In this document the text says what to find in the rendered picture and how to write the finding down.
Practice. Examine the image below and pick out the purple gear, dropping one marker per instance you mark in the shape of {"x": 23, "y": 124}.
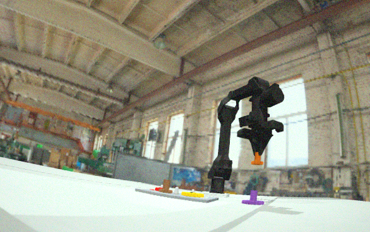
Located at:
{"x": 253, "y": 199}

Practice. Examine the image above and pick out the orange gear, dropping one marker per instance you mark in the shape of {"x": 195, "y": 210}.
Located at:
{"x": 257, "y": 160}

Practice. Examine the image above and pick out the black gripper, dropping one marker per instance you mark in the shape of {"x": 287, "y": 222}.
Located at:
{"x": 260, "y": 135}

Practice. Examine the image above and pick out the brown gear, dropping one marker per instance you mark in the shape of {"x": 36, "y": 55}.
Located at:
{"x": 165, "y": 188}

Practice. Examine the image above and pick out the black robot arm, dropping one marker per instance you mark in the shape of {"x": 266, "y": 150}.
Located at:
{"x": 263, "y": 96}

